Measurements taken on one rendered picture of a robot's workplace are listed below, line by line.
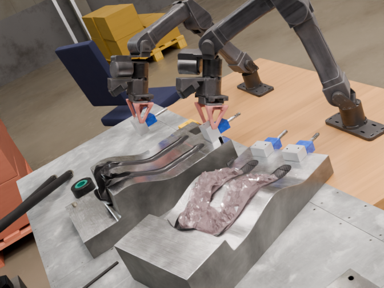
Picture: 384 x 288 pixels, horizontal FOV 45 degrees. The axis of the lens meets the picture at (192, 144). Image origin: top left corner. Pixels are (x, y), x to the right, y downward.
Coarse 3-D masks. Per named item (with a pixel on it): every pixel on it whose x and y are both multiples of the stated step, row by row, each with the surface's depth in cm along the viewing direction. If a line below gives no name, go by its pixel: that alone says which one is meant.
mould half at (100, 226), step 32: (192, 128) 153; (128, 160) 145; (160, 160) 143; (192, 160) 134; (224, 160) 136; (128, 192) 125; (160, 192) 129; (96, 224) 129; (128, 224) 127; (96, 256) 125
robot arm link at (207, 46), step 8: (208, 40) 127; (208, 48) 128; (184, 56) 134; (192, 56) 134; (200, 56) 132; (208, 56) 130; (216, 56) 132; (184, 64) 135; (192, 64) 134; (184, 72) 136; (192, 72) 135
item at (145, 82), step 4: (144, 80) 154; (148, 80) 156; (144, 84) 155; (148, 84) 157; (144, 88) 155; (144, 92) 155; (136, 96) 152; (140, 96) 153; (144, 96) 153; (148, 96) 154; (152, 96) 154
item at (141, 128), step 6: (150, 114) 161; (156, 114) 162; (132, 120) 160; (138, 120) 157; (150, 120) 159; (156, 120) 160; (138, 126) 158; (144, 126) 159; (138, 132) 160; (144, 132) 159
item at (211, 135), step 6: (240, 114) 142; (222, 120) 140; (228, 120) 141; (204, 126) 138; (210, 126) 136; (222, 126) 138; (228, 126) 139; (204, 132) 139; (210, 132) 137; (216, 132) 137; (222, 132) 139; (210, 138) 137; (216, 138) 138
